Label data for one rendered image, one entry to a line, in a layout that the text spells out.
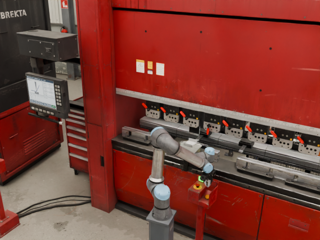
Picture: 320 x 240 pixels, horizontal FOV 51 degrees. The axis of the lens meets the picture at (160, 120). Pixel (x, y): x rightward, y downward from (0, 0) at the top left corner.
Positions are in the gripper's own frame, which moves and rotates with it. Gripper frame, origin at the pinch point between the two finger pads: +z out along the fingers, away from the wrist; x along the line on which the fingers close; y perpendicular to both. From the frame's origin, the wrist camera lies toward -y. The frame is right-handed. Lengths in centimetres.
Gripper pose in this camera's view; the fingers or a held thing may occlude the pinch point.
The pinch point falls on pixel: (207, 186)
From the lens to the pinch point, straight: 286.9
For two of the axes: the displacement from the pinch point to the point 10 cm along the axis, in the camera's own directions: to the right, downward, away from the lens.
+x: -8.2, -2.4, 5.2
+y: 5.7, -3.9, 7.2
